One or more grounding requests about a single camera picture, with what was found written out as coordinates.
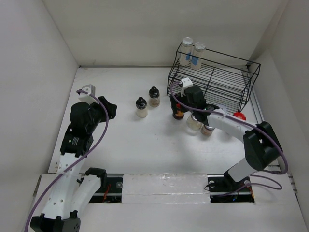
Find red-capped dark sauce bottle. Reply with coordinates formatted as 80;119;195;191
172;103;188;120

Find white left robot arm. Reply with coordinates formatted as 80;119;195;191
24;94;117;232

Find red-lid brown sauce jar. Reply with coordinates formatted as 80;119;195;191
233;112;246;120

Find black wire shelf rack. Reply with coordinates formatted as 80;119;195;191
166;44;261;113

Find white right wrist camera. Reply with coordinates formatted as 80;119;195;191
179;77;193;96

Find open clear glass jar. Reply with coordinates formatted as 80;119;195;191
186;114;202;136

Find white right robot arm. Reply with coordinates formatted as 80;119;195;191
170;85;284;195

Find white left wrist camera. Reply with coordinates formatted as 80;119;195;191
78;84;96;104

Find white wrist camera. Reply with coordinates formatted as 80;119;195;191
78;84;96;104
179;77;193;96

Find black-capped white powder bottle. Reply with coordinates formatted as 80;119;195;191
136;97;148;118

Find white-lid spice jar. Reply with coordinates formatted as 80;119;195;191
217;104;227;113
200;124;215;136

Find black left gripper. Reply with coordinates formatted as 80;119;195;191
86;96;116;132

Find white-lid spice jar back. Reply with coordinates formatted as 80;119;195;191
217;104;227;113

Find black-capped brown spice bottle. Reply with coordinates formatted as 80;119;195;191
148;86;160;107

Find silver-capped blue-label shaker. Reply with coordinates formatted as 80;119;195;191
179;37;193;66
190;42;206;70

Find white-lid spice jar front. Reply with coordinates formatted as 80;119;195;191
200;124;215;136

